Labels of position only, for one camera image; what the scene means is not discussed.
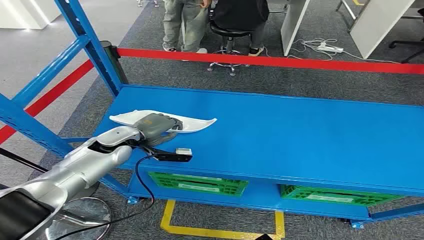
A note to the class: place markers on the chrome stool base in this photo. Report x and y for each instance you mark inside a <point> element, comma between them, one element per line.
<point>147,2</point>

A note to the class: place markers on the seated person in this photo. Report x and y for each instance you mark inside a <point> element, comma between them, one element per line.
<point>238,13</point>

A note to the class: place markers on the black office chair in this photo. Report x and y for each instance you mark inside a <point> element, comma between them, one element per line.
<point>407,43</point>

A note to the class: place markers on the short red barrier belt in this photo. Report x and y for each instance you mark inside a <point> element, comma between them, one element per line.
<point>49,96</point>

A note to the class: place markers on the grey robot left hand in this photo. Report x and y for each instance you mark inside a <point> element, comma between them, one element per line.
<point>155,127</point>

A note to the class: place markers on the blue metal shelf rack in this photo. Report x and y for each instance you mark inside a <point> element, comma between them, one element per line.
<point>265,132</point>

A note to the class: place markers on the white desk panel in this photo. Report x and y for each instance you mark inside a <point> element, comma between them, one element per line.
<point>377,26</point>
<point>293,23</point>

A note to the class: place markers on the white power strip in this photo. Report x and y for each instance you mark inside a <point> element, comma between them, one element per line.
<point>329,48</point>

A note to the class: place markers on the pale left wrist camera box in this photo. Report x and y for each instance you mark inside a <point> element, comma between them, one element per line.
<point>179,155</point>

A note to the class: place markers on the white curved plastic part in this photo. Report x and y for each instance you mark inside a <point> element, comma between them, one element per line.
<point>198,124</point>

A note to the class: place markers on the black round stool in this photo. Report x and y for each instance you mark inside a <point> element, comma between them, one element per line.
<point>228,33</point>

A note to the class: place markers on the black flat object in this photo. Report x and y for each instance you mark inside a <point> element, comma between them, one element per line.
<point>264,237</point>

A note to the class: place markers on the green plastic crate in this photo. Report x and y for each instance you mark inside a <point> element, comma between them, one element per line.
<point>198,184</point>
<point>331,195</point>

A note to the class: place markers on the white block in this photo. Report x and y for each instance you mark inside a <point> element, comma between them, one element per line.
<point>20,13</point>

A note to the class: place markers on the long red barrier belt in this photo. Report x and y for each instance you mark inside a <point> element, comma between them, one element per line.
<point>265,61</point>

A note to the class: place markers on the standing person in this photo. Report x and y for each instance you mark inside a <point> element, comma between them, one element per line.
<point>185,26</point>

